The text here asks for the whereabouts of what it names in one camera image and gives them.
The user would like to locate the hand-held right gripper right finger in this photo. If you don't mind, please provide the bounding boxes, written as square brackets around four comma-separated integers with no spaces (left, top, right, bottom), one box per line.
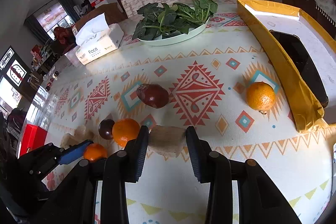
[185,126,302,224]

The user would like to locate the coconut cake block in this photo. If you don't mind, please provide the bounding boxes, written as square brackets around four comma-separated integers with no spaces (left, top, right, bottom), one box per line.
[148,125,187,156]

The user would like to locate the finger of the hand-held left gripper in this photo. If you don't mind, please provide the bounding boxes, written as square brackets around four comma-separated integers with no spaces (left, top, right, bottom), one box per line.
[29,139,94,174]

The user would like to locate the red box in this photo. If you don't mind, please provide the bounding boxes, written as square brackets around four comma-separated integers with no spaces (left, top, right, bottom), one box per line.
[19,124,48,157]

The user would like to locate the gold cardboard box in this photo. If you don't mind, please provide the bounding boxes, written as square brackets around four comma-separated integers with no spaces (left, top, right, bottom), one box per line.
[236,0,336,133]

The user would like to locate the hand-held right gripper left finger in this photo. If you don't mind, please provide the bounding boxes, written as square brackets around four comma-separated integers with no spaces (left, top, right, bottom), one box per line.
[34,126,150,224]

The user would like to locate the small orange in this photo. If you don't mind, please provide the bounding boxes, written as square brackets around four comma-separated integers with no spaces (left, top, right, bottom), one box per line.
[246,81,276,111]

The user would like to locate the black phone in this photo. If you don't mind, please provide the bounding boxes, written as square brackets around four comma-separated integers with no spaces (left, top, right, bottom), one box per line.
[270,30,329,108]

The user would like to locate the white round plate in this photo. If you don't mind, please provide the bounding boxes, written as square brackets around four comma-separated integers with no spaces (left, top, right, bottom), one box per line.
[136,15,210,46]

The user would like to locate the coconut muffin centre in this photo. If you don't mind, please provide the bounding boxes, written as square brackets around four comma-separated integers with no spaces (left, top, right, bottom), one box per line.
[75,126,94,140]

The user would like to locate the red jujube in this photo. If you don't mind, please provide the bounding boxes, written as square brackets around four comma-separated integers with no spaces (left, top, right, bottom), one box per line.
[136,84,170,109]

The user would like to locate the white tissue pack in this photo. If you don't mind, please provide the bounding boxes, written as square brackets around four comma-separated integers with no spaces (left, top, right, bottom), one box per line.
[75,13,124,65]

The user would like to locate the green leafy vegetables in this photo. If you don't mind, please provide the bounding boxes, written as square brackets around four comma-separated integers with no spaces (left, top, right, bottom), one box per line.
[133,0,218,41]

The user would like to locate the dark plum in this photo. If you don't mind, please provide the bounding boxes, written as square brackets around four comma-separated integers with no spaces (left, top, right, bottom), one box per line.
[98,119,115,140]

